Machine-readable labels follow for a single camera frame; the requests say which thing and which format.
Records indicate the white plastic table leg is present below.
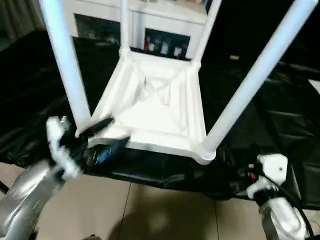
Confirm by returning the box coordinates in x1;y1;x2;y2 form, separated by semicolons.
118;0;133;60
200;0;319;160
39;0;92;132
191;0;223;70

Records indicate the black work mat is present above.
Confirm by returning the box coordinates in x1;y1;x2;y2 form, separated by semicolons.
0;30;320;208

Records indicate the black work table leg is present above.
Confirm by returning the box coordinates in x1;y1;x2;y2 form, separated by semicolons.
0;181;11;196

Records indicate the white glass-door cabinet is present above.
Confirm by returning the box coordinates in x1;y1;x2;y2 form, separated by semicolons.
70;0;208;60

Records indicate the grey curtain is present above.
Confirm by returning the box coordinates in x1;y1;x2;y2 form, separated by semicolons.
0;0;46;41

